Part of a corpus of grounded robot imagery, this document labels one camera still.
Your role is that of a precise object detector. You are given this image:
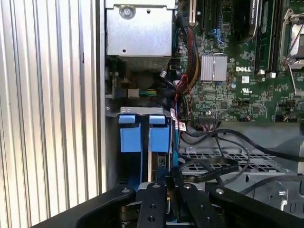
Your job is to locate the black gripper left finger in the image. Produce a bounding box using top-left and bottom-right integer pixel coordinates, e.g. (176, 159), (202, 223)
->
(76, 182), (168, 228)

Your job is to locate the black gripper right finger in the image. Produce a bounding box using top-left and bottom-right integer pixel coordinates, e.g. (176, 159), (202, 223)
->
(171, 167), (304, 228)

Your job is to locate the black disk wire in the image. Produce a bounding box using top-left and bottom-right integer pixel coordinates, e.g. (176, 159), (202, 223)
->
(166, 158), (239, 205)

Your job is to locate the hard disk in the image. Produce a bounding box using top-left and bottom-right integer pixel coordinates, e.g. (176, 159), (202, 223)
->
(147, 114), (178, 183)

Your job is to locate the empty blue disk carrier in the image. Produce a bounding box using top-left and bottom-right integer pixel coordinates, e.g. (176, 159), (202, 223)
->
(117, 115), (143, 188)

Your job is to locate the grey disk bay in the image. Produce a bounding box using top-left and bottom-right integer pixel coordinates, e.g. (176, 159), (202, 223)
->
(105, 106), (172, 117)

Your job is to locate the black RAM slot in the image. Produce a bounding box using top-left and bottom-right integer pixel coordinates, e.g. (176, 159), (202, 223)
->
(270, 0), (279, 75)
(257, 0), (271, 73)

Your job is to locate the white expansion slot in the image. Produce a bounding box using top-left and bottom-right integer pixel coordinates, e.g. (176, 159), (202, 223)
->
(189, 0), (199, 27)

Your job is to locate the grey open PC case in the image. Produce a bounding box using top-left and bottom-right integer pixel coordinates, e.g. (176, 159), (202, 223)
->
(96, 0), (304, 228)

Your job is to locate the green motherboard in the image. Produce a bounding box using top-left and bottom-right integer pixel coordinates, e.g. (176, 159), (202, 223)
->
(172, 0), (304, 123)

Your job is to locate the silver chipset heatsink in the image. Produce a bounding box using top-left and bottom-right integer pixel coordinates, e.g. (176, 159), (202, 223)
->
(200, 54), (228, 82)

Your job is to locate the silver power supply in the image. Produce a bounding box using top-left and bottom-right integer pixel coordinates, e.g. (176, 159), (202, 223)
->
(105, 0), (173, 69)

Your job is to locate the black graphics card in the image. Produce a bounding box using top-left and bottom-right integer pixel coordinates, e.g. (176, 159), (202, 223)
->
(234, 0), (259, 45)

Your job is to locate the CPU socket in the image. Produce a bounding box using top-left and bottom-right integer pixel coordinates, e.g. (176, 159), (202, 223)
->
(280, 7), (304, 72)

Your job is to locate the round black cable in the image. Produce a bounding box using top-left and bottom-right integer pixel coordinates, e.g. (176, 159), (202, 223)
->
(182, 128), (304, 155)

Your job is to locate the coloured power cable bundle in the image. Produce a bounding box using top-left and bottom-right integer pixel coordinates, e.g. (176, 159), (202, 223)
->
(180, 26), (202, 95)

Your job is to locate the locking lever wire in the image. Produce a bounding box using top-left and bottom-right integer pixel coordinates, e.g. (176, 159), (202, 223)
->
(287, 58), (299, 95)

